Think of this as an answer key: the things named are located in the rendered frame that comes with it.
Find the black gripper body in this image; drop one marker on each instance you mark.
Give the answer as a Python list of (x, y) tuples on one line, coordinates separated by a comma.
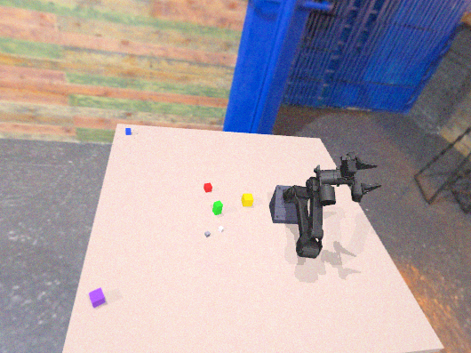
[(356, 190)]

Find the yellow block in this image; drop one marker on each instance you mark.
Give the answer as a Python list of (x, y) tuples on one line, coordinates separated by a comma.
[(247, 199)]

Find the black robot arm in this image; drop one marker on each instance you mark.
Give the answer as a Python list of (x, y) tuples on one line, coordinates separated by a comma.
[(320, 192)]

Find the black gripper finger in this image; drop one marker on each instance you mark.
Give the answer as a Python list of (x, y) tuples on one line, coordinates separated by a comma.
[(360, 164), (369, 187)]

